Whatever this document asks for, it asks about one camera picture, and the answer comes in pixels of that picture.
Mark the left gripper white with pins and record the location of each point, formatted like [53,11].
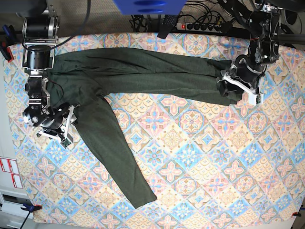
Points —
[240,81]

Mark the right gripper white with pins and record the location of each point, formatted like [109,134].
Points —
[57,125]

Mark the dark green long-sleeve shirt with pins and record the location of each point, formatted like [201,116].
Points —
[86,77]

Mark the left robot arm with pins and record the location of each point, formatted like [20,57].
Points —
[264,25]

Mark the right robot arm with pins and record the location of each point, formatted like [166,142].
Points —
[39,40]

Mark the white red-framed labels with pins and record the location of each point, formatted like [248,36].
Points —
[10,166]

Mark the blue clamp lower left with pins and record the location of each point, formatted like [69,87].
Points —
[30,209]

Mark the blue clamp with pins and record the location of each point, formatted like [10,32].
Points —
[30,209]
[5,45]

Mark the patterned colourful tablecloth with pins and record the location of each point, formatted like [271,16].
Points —
[210,166]

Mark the blue clamp upper left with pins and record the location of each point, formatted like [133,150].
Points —
[5,45]

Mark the black remote control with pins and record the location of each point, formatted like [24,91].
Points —
[168,23]

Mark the orange clamp lower right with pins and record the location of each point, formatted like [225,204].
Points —
[297,214]

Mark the blue plastic box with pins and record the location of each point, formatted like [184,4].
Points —
[142,7]

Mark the white power strip red switch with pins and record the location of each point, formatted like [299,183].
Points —
[187,26]

